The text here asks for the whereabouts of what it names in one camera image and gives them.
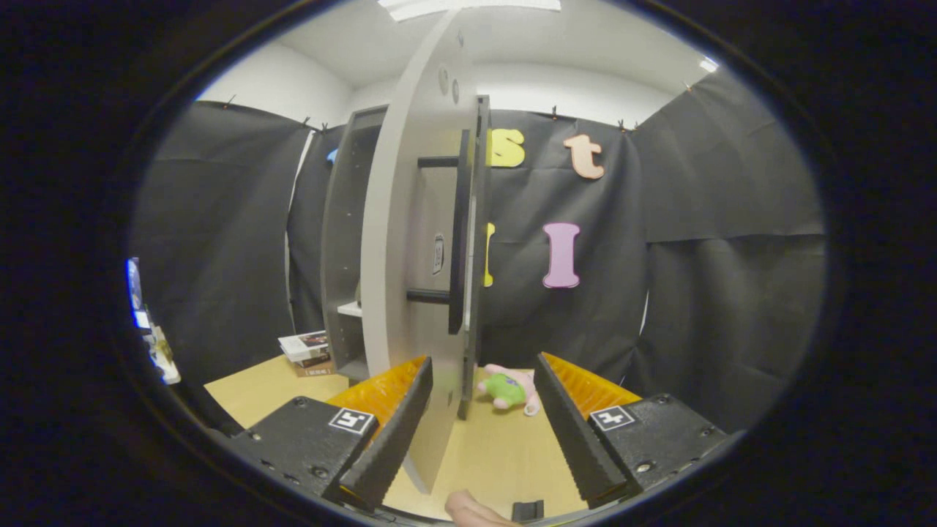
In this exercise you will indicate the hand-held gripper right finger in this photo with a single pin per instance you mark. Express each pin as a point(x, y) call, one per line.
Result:
point(578, 439)

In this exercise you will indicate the white and gold object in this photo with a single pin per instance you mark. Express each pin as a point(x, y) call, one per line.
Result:
point(165, 362)

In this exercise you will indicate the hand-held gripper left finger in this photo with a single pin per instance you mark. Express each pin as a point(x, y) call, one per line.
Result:
point(392, 446)

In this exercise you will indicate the long ceiling light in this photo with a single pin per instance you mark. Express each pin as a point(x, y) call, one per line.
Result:
point(468, 6)

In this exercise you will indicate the pink and green plush toy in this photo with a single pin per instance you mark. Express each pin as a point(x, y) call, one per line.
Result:
point(505, 388)

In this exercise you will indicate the brown book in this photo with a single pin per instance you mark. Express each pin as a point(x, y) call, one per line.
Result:
point(315, 370)

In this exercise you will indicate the grey shoe cabinet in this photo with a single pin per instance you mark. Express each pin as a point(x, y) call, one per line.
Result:
point(344, 219)

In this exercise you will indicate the dark book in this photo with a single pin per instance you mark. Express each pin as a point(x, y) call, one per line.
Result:
point(320, 359)

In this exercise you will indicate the small ceiling light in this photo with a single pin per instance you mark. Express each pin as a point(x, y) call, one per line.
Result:
point(708, 64)

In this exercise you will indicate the light grey shoe cabinet door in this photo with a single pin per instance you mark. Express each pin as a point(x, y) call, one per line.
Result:
point(421, 351)

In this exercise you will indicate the computer monitor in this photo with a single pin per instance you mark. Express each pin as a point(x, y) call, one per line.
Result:
point(135, 293)

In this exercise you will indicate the white book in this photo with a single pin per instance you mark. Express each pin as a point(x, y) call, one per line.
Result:
point(296, 345)

